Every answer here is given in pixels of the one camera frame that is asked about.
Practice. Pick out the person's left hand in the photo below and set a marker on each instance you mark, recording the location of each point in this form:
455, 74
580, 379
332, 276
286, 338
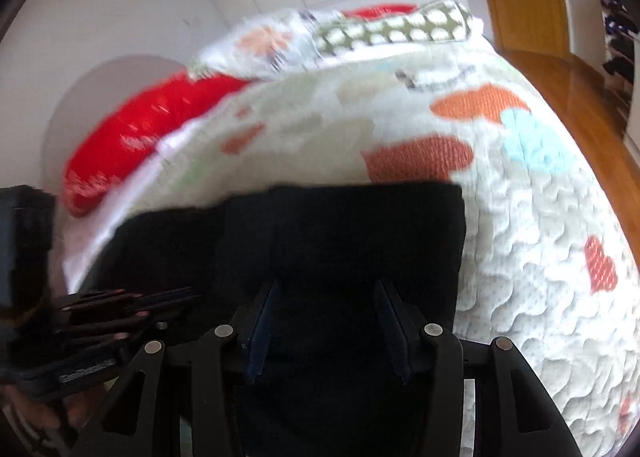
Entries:
75, 409

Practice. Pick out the black pants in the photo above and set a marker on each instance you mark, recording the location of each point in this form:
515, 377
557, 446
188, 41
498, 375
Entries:
340, 247

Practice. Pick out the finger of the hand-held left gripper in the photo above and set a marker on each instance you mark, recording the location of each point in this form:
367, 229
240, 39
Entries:
115, 327
130, 298

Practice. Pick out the quilted heart pattern bedspread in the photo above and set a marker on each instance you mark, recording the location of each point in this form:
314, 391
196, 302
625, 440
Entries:
525, 237

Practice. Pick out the wooden shoe rack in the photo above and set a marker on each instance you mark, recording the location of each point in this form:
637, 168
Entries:
620, 52

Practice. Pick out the red patterned quilt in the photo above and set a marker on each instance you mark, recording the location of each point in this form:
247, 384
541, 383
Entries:
145, 122

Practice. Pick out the red pillow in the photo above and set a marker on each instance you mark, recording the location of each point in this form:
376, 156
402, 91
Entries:
380, 12

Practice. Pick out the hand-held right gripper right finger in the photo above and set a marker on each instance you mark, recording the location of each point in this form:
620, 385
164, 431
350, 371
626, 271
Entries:
395, 332

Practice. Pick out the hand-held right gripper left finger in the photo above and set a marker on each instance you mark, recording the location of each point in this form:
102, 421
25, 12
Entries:
257, 337

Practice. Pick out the floral print pillow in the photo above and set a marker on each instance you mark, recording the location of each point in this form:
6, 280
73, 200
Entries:
260, 44

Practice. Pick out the green hedgehog print bolster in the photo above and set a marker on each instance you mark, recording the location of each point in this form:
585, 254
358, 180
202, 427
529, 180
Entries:
400, 29

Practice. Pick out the grey rounded chair back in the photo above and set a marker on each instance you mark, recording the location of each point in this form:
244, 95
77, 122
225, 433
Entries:
90, 97

